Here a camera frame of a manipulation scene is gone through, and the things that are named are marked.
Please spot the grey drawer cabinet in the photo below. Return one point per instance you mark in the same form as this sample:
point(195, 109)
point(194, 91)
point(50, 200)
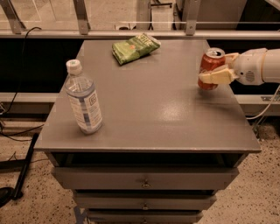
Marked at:
point(154, 115)

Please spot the bottom grey drawer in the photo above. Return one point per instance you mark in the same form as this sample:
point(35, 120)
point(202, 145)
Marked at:
point(144, 217)

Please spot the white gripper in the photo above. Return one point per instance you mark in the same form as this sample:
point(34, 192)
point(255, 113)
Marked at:
point(248, 67)

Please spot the green jalapeno chip bag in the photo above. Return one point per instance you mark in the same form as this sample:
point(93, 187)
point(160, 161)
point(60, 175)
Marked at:
point(134, 48)

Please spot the metal railing frame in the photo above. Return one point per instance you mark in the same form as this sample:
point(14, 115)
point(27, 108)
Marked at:
point(119, 19)

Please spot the top grey drawer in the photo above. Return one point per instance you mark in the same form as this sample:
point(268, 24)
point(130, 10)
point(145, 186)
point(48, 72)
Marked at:
point(144, 178)

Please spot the clear plastic water bottle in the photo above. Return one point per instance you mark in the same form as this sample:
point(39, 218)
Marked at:
point(83, 98)

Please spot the red coke can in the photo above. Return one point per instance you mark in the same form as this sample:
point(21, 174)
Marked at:
point(212, 58)

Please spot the black stand base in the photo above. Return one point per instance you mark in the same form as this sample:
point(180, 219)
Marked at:
point(22, 165)

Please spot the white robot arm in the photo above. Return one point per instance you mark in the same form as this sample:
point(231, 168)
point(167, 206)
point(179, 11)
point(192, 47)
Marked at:
point(271, 66)

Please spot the middle grey drawer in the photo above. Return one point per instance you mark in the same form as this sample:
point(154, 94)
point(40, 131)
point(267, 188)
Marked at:
point(144, 201)

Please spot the grey drawer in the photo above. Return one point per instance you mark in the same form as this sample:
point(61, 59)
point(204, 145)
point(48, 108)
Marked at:
point(144, 201)
point(144, 178)
point(144, 217)

